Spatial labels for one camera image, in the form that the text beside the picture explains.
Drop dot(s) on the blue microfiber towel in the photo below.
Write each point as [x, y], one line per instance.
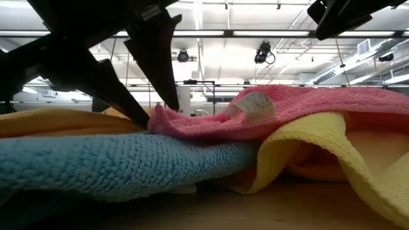
[112, 163]

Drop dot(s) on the grey ceiling duct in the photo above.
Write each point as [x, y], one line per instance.
[364, 48]

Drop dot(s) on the pink microfiber towel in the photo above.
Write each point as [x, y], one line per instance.
[303, 102]

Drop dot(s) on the black hanging spotlight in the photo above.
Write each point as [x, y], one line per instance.
[262, 54]
[182, 56]

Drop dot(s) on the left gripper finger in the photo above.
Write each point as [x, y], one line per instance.
[156, 57]
[96, 80]

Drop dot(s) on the yellow microfiber towel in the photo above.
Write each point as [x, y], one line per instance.
[393, 179]

